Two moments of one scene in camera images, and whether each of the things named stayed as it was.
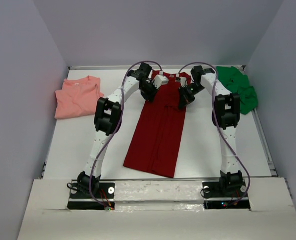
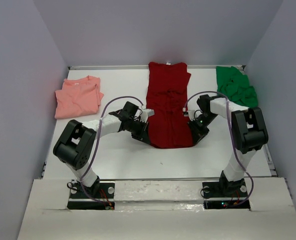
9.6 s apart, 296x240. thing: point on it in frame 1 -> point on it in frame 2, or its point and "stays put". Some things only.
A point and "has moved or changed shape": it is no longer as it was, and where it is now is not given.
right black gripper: (186, 94) -> (198, 133)
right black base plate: (225, 195) stays put
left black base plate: (92, 196) stays put
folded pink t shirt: (78, 97) stays put
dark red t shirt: (154, 148) has moved or changed shape
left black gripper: (149, 89) -> (140, 132)
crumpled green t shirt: (237, 82) stays put
